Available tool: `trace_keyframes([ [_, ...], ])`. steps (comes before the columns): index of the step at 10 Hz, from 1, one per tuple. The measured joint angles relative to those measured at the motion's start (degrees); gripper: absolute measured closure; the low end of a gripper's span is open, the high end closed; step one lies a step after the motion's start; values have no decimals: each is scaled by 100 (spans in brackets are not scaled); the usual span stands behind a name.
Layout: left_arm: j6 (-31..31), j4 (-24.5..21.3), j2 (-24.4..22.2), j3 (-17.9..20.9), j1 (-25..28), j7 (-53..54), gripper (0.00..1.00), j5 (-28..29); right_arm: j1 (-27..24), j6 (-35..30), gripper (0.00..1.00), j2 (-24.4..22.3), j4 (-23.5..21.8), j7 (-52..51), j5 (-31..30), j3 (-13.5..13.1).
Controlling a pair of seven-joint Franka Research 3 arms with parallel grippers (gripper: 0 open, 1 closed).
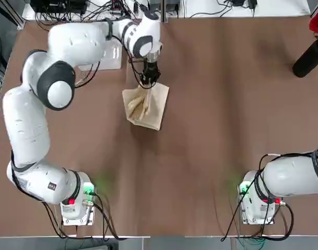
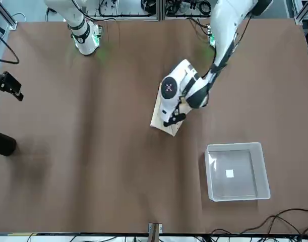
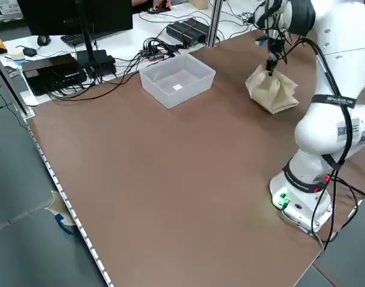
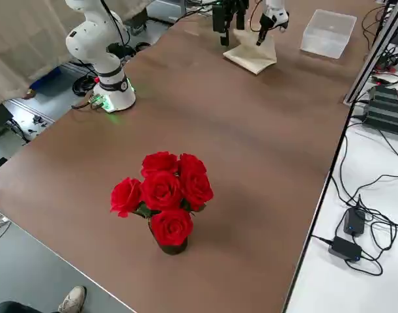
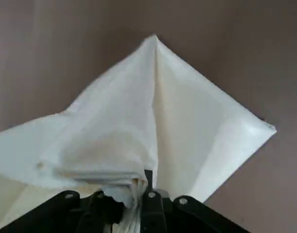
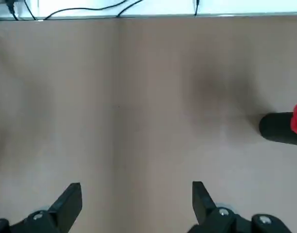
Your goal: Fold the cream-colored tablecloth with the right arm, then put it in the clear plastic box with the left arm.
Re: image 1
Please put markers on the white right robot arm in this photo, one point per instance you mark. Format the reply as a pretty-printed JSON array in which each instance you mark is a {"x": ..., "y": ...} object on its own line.
[{"x": 291, "y": 177}]

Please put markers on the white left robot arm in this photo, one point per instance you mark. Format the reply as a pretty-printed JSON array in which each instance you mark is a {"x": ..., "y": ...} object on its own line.
[{"x": 28, "y": 130}]

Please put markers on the black vase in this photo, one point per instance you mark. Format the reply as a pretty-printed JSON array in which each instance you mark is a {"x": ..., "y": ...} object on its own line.
[{"x": 308, "y": 61}]

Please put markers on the aluminium frame post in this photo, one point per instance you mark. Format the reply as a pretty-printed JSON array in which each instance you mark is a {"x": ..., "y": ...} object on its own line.
[{"x": 164, "y": 10}]

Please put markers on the black box device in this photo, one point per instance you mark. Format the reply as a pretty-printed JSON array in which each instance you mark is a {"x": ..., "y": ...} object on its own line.
[{"x": 60, "y": 5}]

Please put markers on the cream-colored tablecloth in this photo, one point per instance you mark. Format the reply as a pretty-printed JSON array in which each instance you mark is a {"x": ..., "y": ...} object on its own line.
[{"x": 156, "y": 109}]

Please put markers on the black power adapter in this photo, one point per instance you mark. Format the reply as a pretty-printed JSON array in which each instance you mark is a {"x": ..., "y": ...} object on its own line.
[
  {"x": 252, "y": 3},
  {"x": 238, "y": 2}
]

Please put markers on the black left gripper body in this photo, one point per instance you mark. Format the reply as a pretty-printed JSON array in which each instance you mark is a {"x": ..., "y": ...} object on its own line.
[{"x": 151, "y": 69}]

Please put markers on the red rose bouquet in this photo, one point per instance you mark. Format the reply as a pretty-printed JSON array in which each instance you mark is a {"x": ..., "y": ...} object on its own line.
[{"x": 317, "y": 20}]

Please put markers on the clear plastic box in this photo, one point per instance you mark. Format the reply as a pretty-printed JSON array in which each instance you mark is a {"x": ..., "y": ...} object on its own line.
[{"x": 113, "y": 58}]

